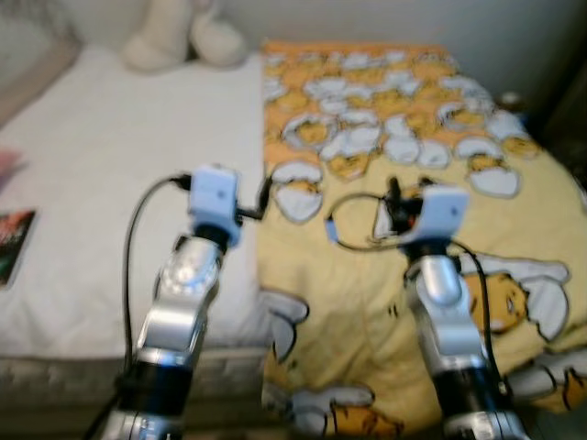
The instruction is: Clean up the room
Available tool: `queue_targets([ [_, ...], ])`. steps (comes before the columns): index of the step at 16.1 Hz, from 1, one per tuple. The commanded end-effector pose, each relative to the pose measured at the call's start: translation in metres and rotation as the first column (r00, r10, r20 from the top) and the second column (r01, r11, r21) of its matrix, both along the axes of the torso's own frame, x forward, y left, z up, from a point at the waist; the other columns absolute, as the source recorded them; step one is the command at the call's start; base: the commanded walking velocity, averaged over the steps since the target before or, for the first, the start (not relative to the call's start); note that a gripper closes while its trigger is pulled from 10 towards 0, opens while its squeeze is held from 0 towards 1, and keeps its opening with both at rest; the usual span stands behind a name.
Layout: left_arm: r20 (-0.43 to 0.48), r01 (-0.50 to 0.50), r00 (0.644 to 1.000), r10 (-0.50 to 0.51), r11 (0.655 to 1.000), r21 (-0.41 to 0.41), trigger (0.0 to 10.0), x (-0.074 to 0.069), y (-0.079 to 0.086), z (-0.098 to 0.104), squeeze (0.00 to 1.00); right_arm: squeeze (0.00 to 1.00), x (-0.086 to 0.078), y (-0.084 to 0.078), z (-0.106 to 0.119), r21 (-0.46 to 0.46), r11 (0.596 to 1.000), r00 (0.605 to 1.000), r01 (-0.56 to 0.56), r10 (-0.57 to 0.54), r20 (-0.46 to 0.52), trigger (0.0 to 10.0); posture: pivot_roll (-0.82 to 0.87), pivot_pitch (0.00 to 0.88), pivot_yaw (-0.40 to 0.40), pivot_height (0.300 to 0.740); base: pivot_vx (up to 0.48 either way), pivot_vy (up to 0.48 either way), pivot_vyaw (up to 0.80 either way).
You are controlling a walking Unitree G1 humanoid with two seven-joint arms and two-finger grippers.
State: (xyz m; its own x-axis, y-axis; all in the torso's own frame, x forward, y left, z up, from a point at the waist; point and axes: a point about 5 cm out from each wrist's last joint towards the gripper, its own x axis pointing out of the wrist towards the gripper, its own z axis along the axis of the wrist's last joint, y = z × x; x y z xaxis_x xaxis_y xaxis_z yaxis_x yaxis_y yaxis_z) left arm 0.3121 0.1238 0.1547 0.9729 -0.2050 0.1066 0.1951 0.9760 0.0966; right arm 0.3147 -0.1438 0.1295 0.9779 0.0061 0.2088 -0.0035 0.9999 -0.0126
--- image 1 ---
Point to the white quilted mattress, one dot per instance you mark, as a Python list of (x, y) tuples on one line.
[(101, 183)]

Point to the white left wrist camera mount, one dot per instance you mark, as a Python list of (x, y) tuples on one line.
[(215, 202)]

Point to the small brown blue jar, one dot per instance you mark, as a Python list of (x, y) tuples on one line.
[(511, 101)]

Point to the beige plush neck pillow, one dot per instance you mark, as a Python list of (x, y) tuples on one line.
[(179, 37)]

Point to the dark book with red cover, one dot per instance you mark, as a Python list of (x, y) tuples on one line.
[(14, 243)]

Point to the pink pillow with fist print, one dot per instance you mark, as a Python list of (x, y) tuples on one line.
[(7, 170)]

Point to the yellow egg cartoon blanket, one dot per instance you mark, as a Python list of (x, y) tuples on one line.
[(367, 312)]

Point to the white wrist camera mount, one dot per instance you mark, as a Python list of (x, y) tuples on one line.
[(215, 202), (438, 215)]

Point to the dark wooden cabinet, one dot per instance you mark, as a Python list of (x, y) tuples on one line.
[(569, 119)]

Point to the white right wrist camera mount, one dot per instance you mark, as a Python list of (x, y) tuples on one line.
[(438, 215)]

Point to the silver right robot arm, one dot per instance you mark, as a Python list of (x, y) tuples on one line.
[(449, 321)]

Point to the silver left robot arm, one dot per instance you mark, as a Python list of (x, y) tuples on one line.
[(174, 312)]

